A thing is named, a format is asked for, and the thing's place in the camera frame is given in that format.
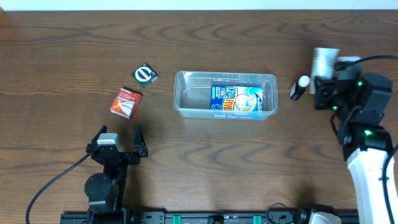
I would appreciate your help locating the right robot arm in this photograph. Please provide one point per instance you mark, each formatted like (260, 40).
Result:
(358, 103)

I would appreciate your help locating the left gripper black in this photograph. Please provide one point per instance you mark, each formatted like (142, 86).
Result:
(125, 155)

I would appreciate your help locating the red Panadol box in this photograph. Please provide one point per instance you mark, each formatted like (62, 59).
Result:
(126, 102)

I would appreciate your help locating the black bottle white cap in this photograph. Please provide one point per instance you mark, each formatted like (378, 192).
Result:
(299, 87)

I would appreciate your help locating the clear plastic container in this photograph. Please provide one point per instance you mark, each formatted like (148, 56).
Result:
(192, 94)

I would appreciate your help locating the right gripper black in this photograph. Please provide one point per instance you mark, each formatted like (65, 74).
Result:
(321, 93)

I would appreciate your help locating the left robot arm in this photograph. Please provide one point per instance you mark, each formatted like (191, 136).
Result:
(105, 189)

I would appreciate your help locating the white green medicine box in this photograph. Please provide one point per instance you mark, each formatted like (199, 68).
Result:
(322, 65)

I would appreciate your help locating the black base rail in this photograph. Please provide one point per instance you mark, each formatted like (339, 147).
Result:
(160, 217)

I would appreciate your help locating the green Zam-Buk box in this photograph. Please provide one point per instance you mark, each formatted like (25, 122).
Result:
(144, 75)

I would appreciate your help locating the blue Kool Fever box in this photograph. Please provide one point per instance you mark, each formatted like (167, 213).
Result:
(236, 98)

